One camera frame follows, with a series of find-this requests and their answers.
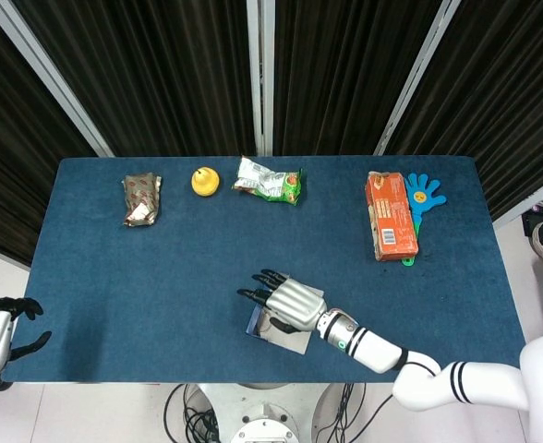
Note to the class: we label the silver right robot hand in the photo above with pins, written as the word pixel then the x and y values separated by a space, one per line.
pixel 294 304

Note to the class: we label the blue-edged cardboard box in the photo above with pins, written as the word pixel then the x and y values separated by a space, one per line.
pixel 294 343

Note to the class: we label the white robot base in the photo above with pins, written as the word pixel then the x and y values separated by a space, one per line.
pixel 262 410

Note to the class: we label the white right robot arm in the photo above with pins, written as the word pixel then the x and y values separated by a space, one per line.
pixel 461 383

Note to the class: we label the orange carton box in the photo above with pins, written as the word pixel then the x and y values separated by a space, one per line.
pixel 391 214

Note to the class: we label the blue hand clapper toy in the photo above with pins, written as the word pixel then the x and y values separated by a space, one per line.
pixel 424 196

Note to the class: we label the thin metal eyeglasses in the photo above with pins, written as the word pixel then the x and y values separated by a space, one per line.
pixel 263 329

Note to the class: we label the green snack bag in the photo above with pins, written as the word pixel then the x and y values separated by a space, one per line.
pixel 271 184

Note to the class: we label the blue table mat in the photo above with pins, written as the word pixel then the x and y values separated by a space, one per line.
pixel 160 300

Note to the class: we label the yellow pear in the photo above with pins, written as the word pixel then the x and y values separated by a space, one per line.
pixel 205 182

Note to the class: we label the brown foil snack bag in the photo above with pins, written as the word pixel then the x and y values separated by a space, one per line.
pixel 141 200

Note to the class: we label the black pleated screen panel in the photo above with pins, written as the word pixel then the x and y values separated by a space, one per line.
pixel 507 92
pixel 345 69
pixel 160 69
pixel 3 138

